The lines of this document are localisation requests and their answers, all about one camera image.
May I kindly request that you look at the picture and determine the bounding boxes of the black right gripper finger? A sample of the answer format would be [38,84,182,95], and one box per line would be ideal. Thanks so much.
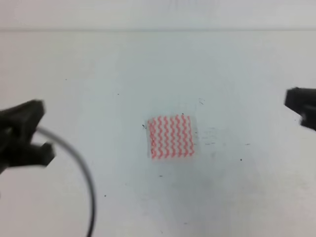
[284,87,316,114]
[300,115,316,131]

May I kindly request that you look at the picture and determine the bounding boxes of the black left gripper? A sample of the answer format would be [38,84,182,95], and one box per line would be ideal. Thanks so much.
[0,100,55,173]

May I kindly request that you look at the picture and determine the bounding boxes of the pink white wavy-striped towel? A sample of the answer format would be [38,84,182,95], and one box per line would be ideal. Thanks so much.
[146,114,198,160]

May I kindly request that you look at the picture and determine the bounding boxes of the black left camera cable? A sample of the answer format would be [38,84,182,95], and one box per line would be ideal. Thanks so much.
[36,126,96,237]

